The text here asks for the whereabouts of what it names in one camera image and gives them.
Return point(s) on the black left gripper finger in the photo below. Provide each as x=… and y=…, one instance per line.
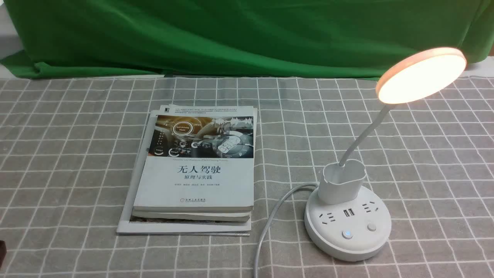
x=3, y=252

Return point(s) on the white round desk lamp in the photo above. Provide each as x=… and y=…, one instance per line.
x=343, y=218

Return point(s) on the grey checkered tablecloth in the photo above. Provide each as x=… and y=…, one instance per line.
x=68, y=148

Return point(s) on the thin bottom magazine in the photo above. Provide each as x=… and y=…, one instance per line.
x=131, y=216

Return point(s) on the white self-driving textbook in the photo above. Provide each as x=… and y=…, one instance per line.
x=200, y=173

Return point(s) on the green backdrop cloth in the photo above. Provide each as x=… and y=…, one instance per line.
x=244, y=38

